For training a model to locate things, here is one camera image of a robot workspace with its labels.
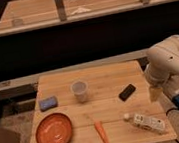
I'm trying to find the black eraser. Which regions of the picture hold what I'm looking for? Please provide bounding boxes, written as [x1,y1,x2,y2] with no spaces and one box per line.
[119,84,136,101]

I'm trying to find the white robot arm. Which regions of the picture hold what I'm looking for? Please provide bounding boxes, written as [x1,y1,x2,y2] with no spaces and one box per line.
[144,35,179,102]

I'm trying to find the translucent plastic cup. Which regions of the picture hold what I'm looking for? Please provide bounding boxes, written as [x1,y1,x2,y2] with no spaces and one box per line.
[70,80,88,103]

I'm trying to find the orange carrot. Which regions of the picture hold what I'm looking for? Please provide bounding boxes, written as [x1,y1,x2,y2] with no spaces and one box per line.
[94,121,110,143]

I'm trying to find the orange bowl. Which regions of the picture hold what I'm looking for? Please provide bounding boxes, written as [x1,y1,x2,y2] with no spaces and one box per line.
[35,113,73,143]

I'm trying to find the blue sponge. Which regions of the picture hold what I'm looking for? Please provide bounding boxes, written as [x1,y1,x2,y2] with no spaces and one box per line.
[38,96,58,111]

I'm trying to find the crumpled white paper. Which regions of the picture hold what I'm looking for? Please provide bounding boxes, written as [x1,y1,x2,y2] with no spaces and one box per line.
[71,7,91,15]

